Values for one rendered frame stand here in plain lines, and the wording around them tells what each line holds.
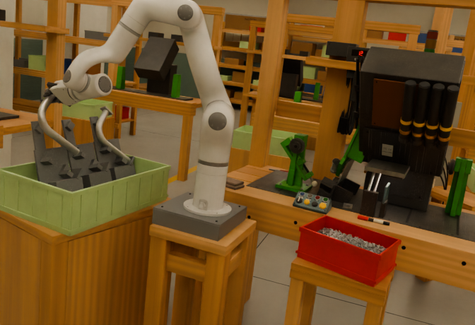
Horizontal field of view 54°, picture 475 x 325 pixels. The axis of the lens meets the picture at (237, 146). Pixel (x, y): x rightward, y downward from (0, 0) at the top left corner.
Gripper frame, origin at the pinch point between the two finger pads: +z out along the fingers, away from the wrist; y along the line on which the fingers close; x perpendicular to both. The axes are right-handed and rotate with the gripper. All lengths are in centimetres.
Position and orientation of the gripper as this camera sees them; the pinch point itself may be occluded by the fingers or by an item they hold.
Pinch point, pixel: (51, 96)
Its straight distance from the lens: 205.6
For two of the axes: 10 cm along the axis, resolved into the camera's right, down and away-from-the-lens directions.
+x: -2.9, 7.8, -5.6
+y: -4.7, -6.2, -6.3
